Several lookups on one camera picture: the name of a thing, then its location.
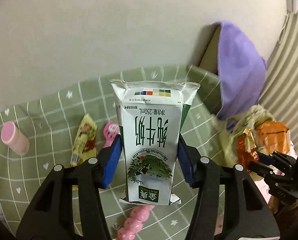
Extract purple cloth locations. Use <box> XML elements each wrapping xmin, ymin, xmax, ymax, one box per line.
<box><xmin>216</xmin><ymin>22</ymin><xmax>267</xmax><ymax>121</ymax></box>

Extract beige pleated curtain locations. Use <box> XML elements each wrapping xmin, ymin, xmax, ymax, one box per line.
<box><xmin>259</xmin><ymin>12</ymin><xmax>298</xmax><ymax>152</ymax></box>

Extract pink beaded stick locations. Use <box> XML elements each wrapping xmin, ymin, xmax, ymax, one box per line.
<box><xmin>116</xmin><ymin>205</ymin><xmax>155</xmax><ymax>240</ymax></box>

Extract white green milk carton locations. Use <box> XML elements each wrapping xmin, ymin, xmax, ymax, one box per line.
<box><xmin>110</xmin><ymin>80</ymin><xmax>200</xmax><ymax>206</ymax></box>

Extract red foil wrapper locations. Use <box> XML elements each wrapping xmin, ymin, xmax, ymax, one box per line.
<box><xmin>237</xmin><ymin>128</ymin><xmax>259</xmax><ymax>174</ymax></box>

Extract right hand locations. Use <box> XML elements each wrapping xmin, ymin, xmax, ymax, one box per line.
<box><xmin>268</xmin><ymin>196</ymin><xmax>298</xmax><ymax>215</ymax></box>

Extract yellow snack wrapper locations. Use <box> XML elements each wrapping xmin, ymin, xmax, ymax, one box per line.
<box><xmin>70</xmin><ymin>114</ymin><xmax>97</xmax><ymax>167</ymax></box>

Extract green plastic trash bag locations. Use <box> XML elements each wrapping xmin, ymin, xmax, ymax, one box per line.
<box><xmin>211</xmin><ymin>105</ymin><xmax>276</xmax><ymax>167</ymax></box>

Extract orange snack bag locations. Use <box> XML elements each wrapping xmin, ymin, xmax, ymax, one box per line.
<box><xmin>253</xmin><ymin>121</ymin><xmax>290</xmax><ymax>155</ymax></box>

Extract pink capped bottle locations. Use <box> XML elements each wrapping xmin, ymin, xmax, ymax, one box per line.
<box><xmin>1</xmin><ymin>121</ymin><xmax>30</xmax><ymax>156</ymax></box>

